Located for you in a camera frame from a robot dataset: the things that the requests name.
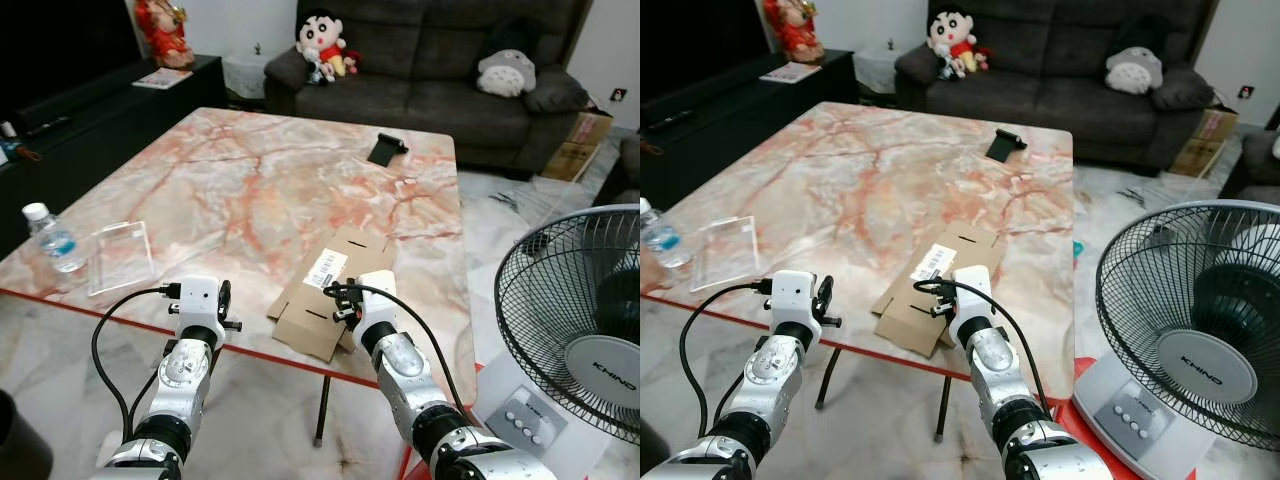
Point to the clear plastic tray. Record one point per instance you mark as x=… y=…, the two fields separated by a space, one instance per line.
x=120 y=258
x=725 y=253

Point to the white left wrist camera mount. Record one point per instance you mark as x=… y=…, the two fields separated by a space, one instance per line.
x=198 y=298
x=790 y=295

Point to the red gold figurine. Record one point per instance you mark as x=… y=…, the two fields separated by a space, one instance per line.
x=795 y=28
x=165 y=30

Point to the dark grey sofa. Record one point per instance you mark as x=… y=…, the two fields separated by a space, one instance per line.
x=430 y=100
x=1050 y=100

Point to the grey table fan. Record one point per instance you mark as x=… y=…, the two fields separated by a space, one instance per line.
x=1205 y=375
x=600 y=370

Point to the white lace covered stool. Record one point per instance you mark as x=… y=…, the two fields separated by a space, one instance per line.
x=247 y=75
x=878 y=72

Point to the black remote control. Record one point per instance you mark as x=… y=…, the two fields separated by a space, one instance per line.
x=672 y=118
x=45 y=125

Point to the dark grey sofa cushion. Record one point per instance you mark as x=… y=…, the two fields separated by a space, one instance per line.
x=558 y=93
x=1185 y=90

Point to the marble pattern folding table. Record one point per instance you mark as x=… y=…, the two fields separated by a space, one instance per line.
x=880 y=170
x=250 y=180

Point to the brown cardboard piece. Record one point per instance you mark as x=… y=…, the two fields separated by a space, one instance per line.
x=310 y=315
x=915 y=310

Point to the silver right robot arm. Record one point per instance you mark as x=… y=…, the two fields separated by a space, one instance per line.
x=990 y=360
x=400 y=365

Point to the dark grey armchair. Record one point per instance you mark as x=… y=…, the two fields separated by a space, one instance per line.
x=1250 y=175
x=625 y=170

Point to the black phone stand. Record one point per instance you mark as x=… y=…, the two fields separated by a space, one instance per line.
x=1003 y=146
x=385 y=150

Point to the brown cardboard box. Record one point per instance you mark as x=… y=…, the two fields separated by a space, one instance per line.
x=578 y=145
x=1205 y=142

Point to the white plush toy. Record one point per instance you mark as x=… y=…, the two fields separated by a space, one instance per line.
x=1275 y=145

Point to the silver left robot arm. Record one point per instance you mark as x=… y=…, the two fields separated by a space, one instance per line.
x=180 y=370
x=765 y=370

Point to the grey Totoro plush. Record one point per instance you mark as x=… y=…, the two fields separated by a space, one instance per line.
x=1133 y=72
x=505 y=75

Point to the clear plastic water bottle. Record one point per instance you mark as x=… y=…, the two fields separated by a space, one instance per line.
x=52 y=240
x=663 y=240

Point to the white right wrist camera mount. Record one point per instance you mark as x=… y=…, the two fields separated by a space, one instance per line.
x=975 y=290
x=378 y=295

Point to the black TV console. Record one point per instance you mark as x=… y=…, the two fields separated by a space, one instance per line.
x=120 y=115
x=760 y=110

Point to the pink magazine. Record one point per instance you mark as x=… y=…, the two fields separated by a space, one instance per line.
x=790 y=72
x=162 y=78

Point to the cartoon boy plush doll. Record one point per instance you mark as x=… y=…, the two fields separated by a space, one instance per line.
x=953 y=40
x=322 y=42

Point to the black television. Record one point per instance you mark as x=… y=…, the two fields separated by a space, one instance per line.
x=60 y=40
x=700 y=40

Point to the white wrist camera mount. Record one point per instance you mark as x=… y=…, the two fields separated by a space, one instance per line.
x=790 y=295
x=975 y=290
x=378 y=295
x=198 y=298

